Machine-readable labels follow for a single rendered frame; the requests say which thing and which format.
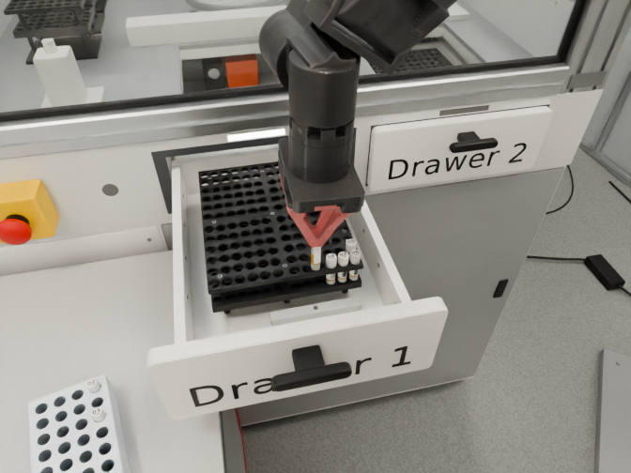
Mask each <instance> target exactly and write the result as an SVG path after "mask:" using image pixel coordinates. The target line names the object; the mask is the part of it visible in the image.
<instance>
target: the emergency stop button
mask: <svg viewBox="0 0 631 473"><path fill-rule="evenodd" d="M31 236H32V229H31V227H30V226H29V225H28V224H27V223H26V222H24V221H21V220H17V219H6V220H3V221H0V240H2V241H3V242H5V243H7V244H10V245H21V244H24V243H26V242H28V241H29V240H30V238H31Z"/></svg>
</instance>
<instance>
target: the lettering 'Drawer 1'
mask: <svg viewBox="0 0 631 473"><path fill-rule="evenodd" d="M407 349H408V347H407V346H404V347H400V348H397V349H394V352H397V351H400V350H402V354H401V358H400V362H399V363H398V364H394V365H393V366H392V367H397V366H402V365H406V364H410V361H408V362H404V361H405V357H406V353H407ZM371 359H372V358H368V359H364V360H362V361H360V360H357V363H356V373H355V374H360V368H361V364H362V363H363V362H365V361H367V360H371ZM271 379H272V378H264V379H260V380H256V381H254V383H255V384H256V383H259V382H262V381H270V382H271ZM244 385H248V383H247V382H245V383H241V384H239V385H237V386H236V385H232V386H231V387H232V390H233V394H234V398H235V399H238V398H239V395H238V388H239V387H240V386H244ZM270 385H271V383H268V384H264V385H260V386H257V387H256V388H254V393H255V394H264V393H268V392H270V391H271V390H272V391H275V390H273V388H272V385H271V388H270V389H268V390H266V391H258V389H260V388H262V387H265V386H270ZM198 389H216V390H217V391H218V397H217V399H215V400H213V401H211V402H207V403H202V404H199V401H198V398H197V395H196V392H195V391H196V390H198ZM189 390H190V393H191V396H192V399H193V402H194V405H195V407H197V406H202V405H207V404H214V403H216V402H218V401H220V400H221V399H222V397H223V390H222V389H221V388H220V387H218V386H203V387H197V388H192V389H189Z"/></svg>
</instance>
